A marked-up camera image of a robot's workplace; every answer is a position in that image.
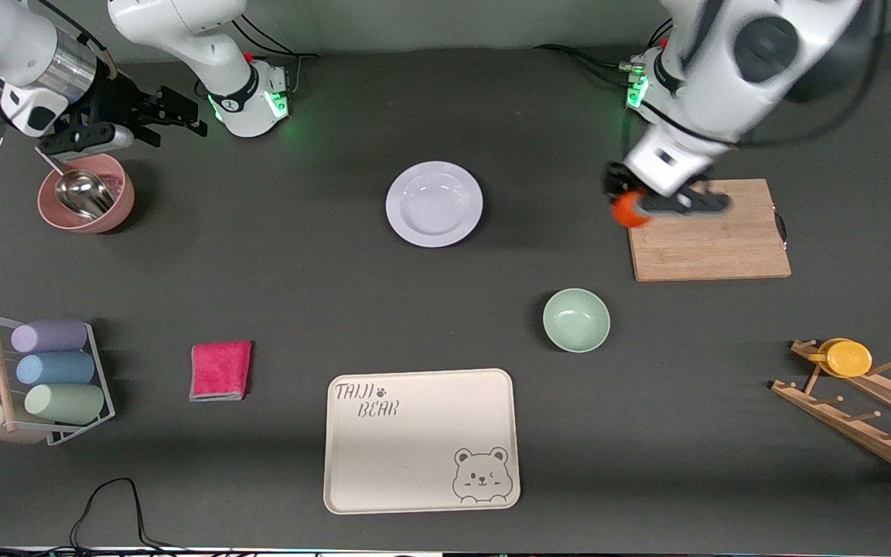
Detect wooden cutting board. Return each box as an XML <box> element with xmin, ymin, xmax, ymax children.
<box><xmin>628</xmin><ymin>179</ymin><xmax>793</xmax><ymax>282</ymax></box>

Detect yellow cup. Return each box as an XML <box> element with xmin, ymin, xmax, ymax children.
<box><xmin>807</xmin><ymin>338</ymin><xmax>873</xmax><ymax>378</ymax></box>

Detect black left arm base cables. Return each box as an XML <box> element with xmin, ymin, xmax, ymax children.
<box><xmin>534</xmin><ymin>17</ymin><xmax>674</xmax><ymax>87</ymax></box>

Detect orange fruit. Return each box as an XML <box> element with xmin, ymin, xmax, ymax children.
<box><xmin>613</xmin><ymin>191</ymin><xmax>652</xmax><ymax>228</ymax></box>

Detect purple cup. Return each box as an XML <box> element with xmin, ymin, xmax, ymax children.
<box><xmin>11</xmin><ymin>320</ymin><xmax>88</xmax><ymax>354</ymax></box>

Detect beige bear print tray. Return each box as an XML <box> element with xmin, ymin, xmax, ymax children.
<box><xmin>323</xmin><ymin>368</ymin><xmax>521</xmax><ymax>515</ymax></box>

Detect metal scoop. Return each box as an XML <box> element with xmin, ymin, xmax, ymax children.
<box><xmin>34</xmin><ymin>147</ymin><xmax>116</xmax><ymax>223</ymax></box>

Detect blue cup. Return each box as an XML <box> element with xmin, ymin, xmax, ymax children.
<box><xmin>15</xmin><ymin>351</ymin><xmax>96</xmax><ymax>386</ymax></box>

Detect pink bowl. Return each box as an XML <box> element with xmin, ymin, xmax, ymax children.
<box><xmin>37</xmin><ymin>152</ymin><xmax>136</xmax><ymax>234</ymax></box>

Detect light green bowl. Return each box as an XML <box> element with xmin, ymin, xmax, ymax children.
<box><xmin>543</xmin><ymin>288</ymin><xmax>611</xmax><ymax>354</ymax></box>

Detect wooden peg drying rack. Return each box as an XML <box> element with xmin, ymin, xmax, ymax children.
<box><xmin>770</xmin><ymin>339</ymin><xmax>891</xmax><ymax>488</ymax></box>

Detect green cup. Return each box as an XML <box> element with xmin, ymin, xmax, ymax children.
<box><xmin>25</xmin><ymin>384</ymin><xmax>105</xmax><ymax>425</ymax></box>

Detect thin black floor cable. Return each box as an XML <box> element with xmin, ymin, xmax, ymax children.
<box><xmin>69</xmin><ymin>477</ymin><xmax>183</xmax><ymax>552</ymax></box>

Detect pale lavender round plate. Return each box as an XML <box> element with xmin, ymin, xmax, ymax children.
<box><xmin>385</xmin><ymin>161</ymin><xmax>484</xmax><ymax>248</ymax></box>

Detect black arm base cables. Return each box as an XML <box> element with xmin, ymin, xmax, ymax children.
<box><xmin>534</xmin><ymin>17</ymin><xmax>674</xmax><ymax>87</ymax></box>
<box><xmin>229</xmin><ymin>12</ymin><xmax>319</xmax><ymax>101</ymax></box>

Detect black right arm base cables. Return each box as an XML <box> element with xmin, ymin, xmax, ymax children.
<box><xmin>229</xmin><ymin>12</ymin><xmax>319</xmax><ymax>101</ymax></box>

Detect pink folded cloth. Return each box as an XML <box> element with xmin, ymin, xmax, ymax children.
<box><xmin>189</xmin><ymin>341</ymin><xmax>253</xmax><ymax>402</ymax></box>

